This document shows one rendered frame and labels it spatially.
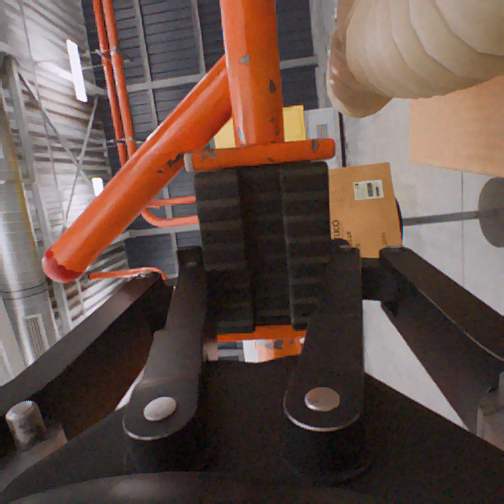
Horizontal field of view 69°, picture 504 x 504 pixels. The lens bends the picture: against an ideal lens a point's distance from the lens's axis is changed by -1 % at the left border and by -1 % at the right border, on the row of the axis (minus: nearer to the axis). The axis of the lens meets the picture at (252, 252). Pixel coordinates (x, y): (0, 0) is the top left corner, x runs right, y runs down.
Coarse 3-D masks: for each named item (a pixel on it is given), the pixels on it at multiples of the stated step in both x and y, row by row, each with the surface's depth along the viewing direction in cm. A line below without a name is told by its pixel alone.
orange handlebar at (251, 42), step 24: (240, 0) 14; (264, 0) 14; (240, 24) 14; (264, 24) 14; (240, 48) 14; (264, 48) 14; (240, 72) 14; (264, 72) 14; (240, 96) 15; (264, 96) 15; (240, 120) 15; (264, 120) 15; (240, 144) 15; (264, 360) 18
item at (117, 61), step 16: (96, 0) 742; (96, 16) 748; (112, 16) 719; (112, 32) 722; (112, 48) 728; (112, 64) 740; (112, 80) 775; (112, 96) 778; (112, 112) 786; (128, 112) 754; (128, 128) 757; (128, 144) 763; (160, 224) 792; (176, 224) 789; (112, 272) 892; (128, 272) 886
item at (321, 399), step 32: (352, 256) 14; (352, 288) 11; (320, 320) 9; (352, 320) 8; (320, 352) 7; (352, 352) 7; (288, 384) 6; (320, 384) 6; (352, 384) 6; (288, 416) 5; (320, 416) 5; (352, 416) 5; (320, 448) 5; (352, 448) 5
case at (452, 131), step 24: (456, 96) 25; (480, 96) 22; (432, 120) 29; (456, 120) 25; (480, 120) 22; (432, 144) 30; (456, 144) 26; (480, 144) 23; (456, 168) 26; (480, 168) 23
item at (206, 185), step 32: (192, 160) 14; (224, 160) 14; (256, 160) 14; (288, 160) 14; (224, 192) 14; (256, 192) 15; (288, 192) 14; (320, 192) 14; (224, 224) 14; (256, 224) 15; (288, 224) 14; (320, 224) 14; (224, 256) 15; (256, 256) 15; (288, 256) 14; (320, 256) 14; (224, 288) 15; (256, 288) 16; (288, 288) 15; (320, 288) 15; (224, 320) 15; (256, 320) 16; (288, 320) 16
